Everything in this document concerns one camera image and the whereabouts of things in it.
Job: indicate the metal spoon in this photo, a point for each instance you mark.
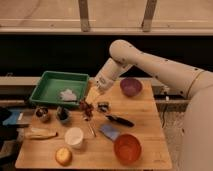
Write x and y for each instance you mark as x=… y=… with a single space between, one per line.
x=91 y=128

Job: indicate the orange plastic bowl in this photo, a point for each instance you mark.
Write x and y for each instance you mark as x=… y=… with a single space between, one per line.
x=127 y=149

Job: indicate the white paper cup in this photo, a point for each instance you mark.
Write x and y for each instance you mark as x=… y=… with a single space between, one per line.
x=74 y=137

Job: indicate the blue sponge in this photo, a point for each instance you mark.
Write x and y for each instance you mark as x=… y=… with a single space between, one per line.
x=109 y=131

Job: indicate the dark purple bowl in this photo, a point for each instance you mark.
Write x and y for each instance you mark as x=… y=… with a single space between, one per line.
x=130 y=87

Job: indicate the blue black device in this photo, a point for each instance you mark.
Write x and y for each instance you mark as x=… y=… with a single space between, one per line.
x=17 y=117

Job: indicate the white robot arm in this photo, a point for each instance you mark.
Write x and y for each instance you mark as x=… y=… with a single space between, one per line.
x=192 y=83

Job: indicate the small metal clip object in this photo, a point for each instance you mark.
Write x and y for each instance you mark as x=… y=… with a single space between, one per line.
x=103 y=107

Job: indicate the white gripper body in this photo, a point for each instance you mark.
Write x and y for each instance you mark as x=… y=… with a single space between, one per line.
x=108 y=74

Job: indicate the black handled tool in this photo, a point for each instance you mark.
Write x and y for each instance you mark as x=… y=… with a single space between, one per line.
x=120 y=120

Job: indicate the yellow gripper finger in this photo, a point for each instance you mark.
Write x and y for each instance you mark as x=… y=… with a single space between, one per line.
x=92 y=95

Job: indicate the green plastic tray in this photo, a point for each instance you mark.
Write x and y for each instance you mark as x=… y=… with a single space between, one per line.
x=52 y=83

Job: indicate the dark grape bunch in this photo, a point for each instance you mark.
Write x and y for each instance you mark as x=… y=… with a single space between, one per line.
x=87 y=110

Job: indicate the peeled banana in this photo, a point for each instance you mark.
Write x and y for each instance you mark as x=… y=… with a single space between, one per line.
x=40 y=134

